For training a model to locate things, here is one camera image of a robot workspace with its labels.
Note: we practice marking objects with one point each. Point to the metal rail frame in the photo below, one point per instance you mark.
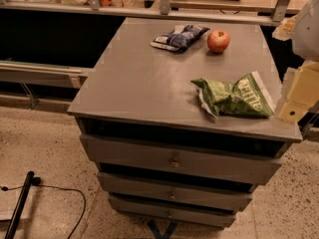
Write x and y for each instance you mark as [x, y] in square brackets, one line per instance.
[256, 12]

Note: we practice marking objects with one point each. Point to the blue chip bag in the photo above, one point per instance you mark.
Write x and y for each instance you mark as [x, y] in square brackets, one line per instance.
[180, 39]

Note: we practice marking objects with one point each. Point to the bottom grey drawer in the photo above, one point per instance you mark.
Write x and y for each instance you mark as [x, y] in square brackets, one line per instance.
[171, 211]

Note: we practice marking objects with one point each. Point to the middle grey drawer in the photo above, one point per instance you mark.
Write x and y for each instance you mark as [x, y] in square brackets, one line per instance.
[174, 192]

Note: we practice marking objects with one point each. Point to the red apple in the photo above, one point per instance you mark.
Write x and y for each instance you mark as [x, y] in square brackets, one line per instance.
[218, 41]

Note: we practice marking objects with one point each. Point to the grey drawer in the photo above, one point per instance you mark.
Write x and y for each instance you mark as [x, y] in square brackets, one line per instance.
[218, 165]
[171, 211]
[174, 192]

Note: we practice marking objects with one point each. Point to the wooden shelf board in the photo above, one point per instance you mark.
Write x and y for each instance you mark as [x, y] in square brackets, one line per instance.
[43, 74]

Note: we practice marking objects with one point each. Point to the green jalapeno chip bag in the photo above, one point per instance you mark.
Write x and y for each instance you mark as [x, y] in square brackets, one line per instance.
[248, 97]

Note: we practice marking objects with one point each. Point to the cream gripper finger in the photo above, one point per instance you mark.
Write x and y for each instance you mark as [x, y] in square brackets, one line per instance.
[285, 30]
[299, 93]

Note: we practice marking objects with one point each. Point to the black pole on floor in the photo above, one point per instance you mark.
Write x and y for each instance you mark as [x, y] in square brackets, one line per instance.
[14, 222]

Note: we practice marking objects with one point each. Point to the top grey drawer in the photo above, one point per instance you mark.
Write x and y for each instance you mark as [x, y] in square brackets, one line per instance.
[218, 165]

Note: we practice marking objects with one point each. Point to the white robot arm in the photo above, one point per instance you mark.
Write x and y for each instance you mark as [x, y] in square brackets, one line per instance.
[305, 40]

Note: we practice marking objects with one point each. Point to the grey drawer cabinet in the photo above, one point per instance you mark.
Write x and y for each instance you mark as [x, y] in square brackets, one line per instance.
[142, 94]

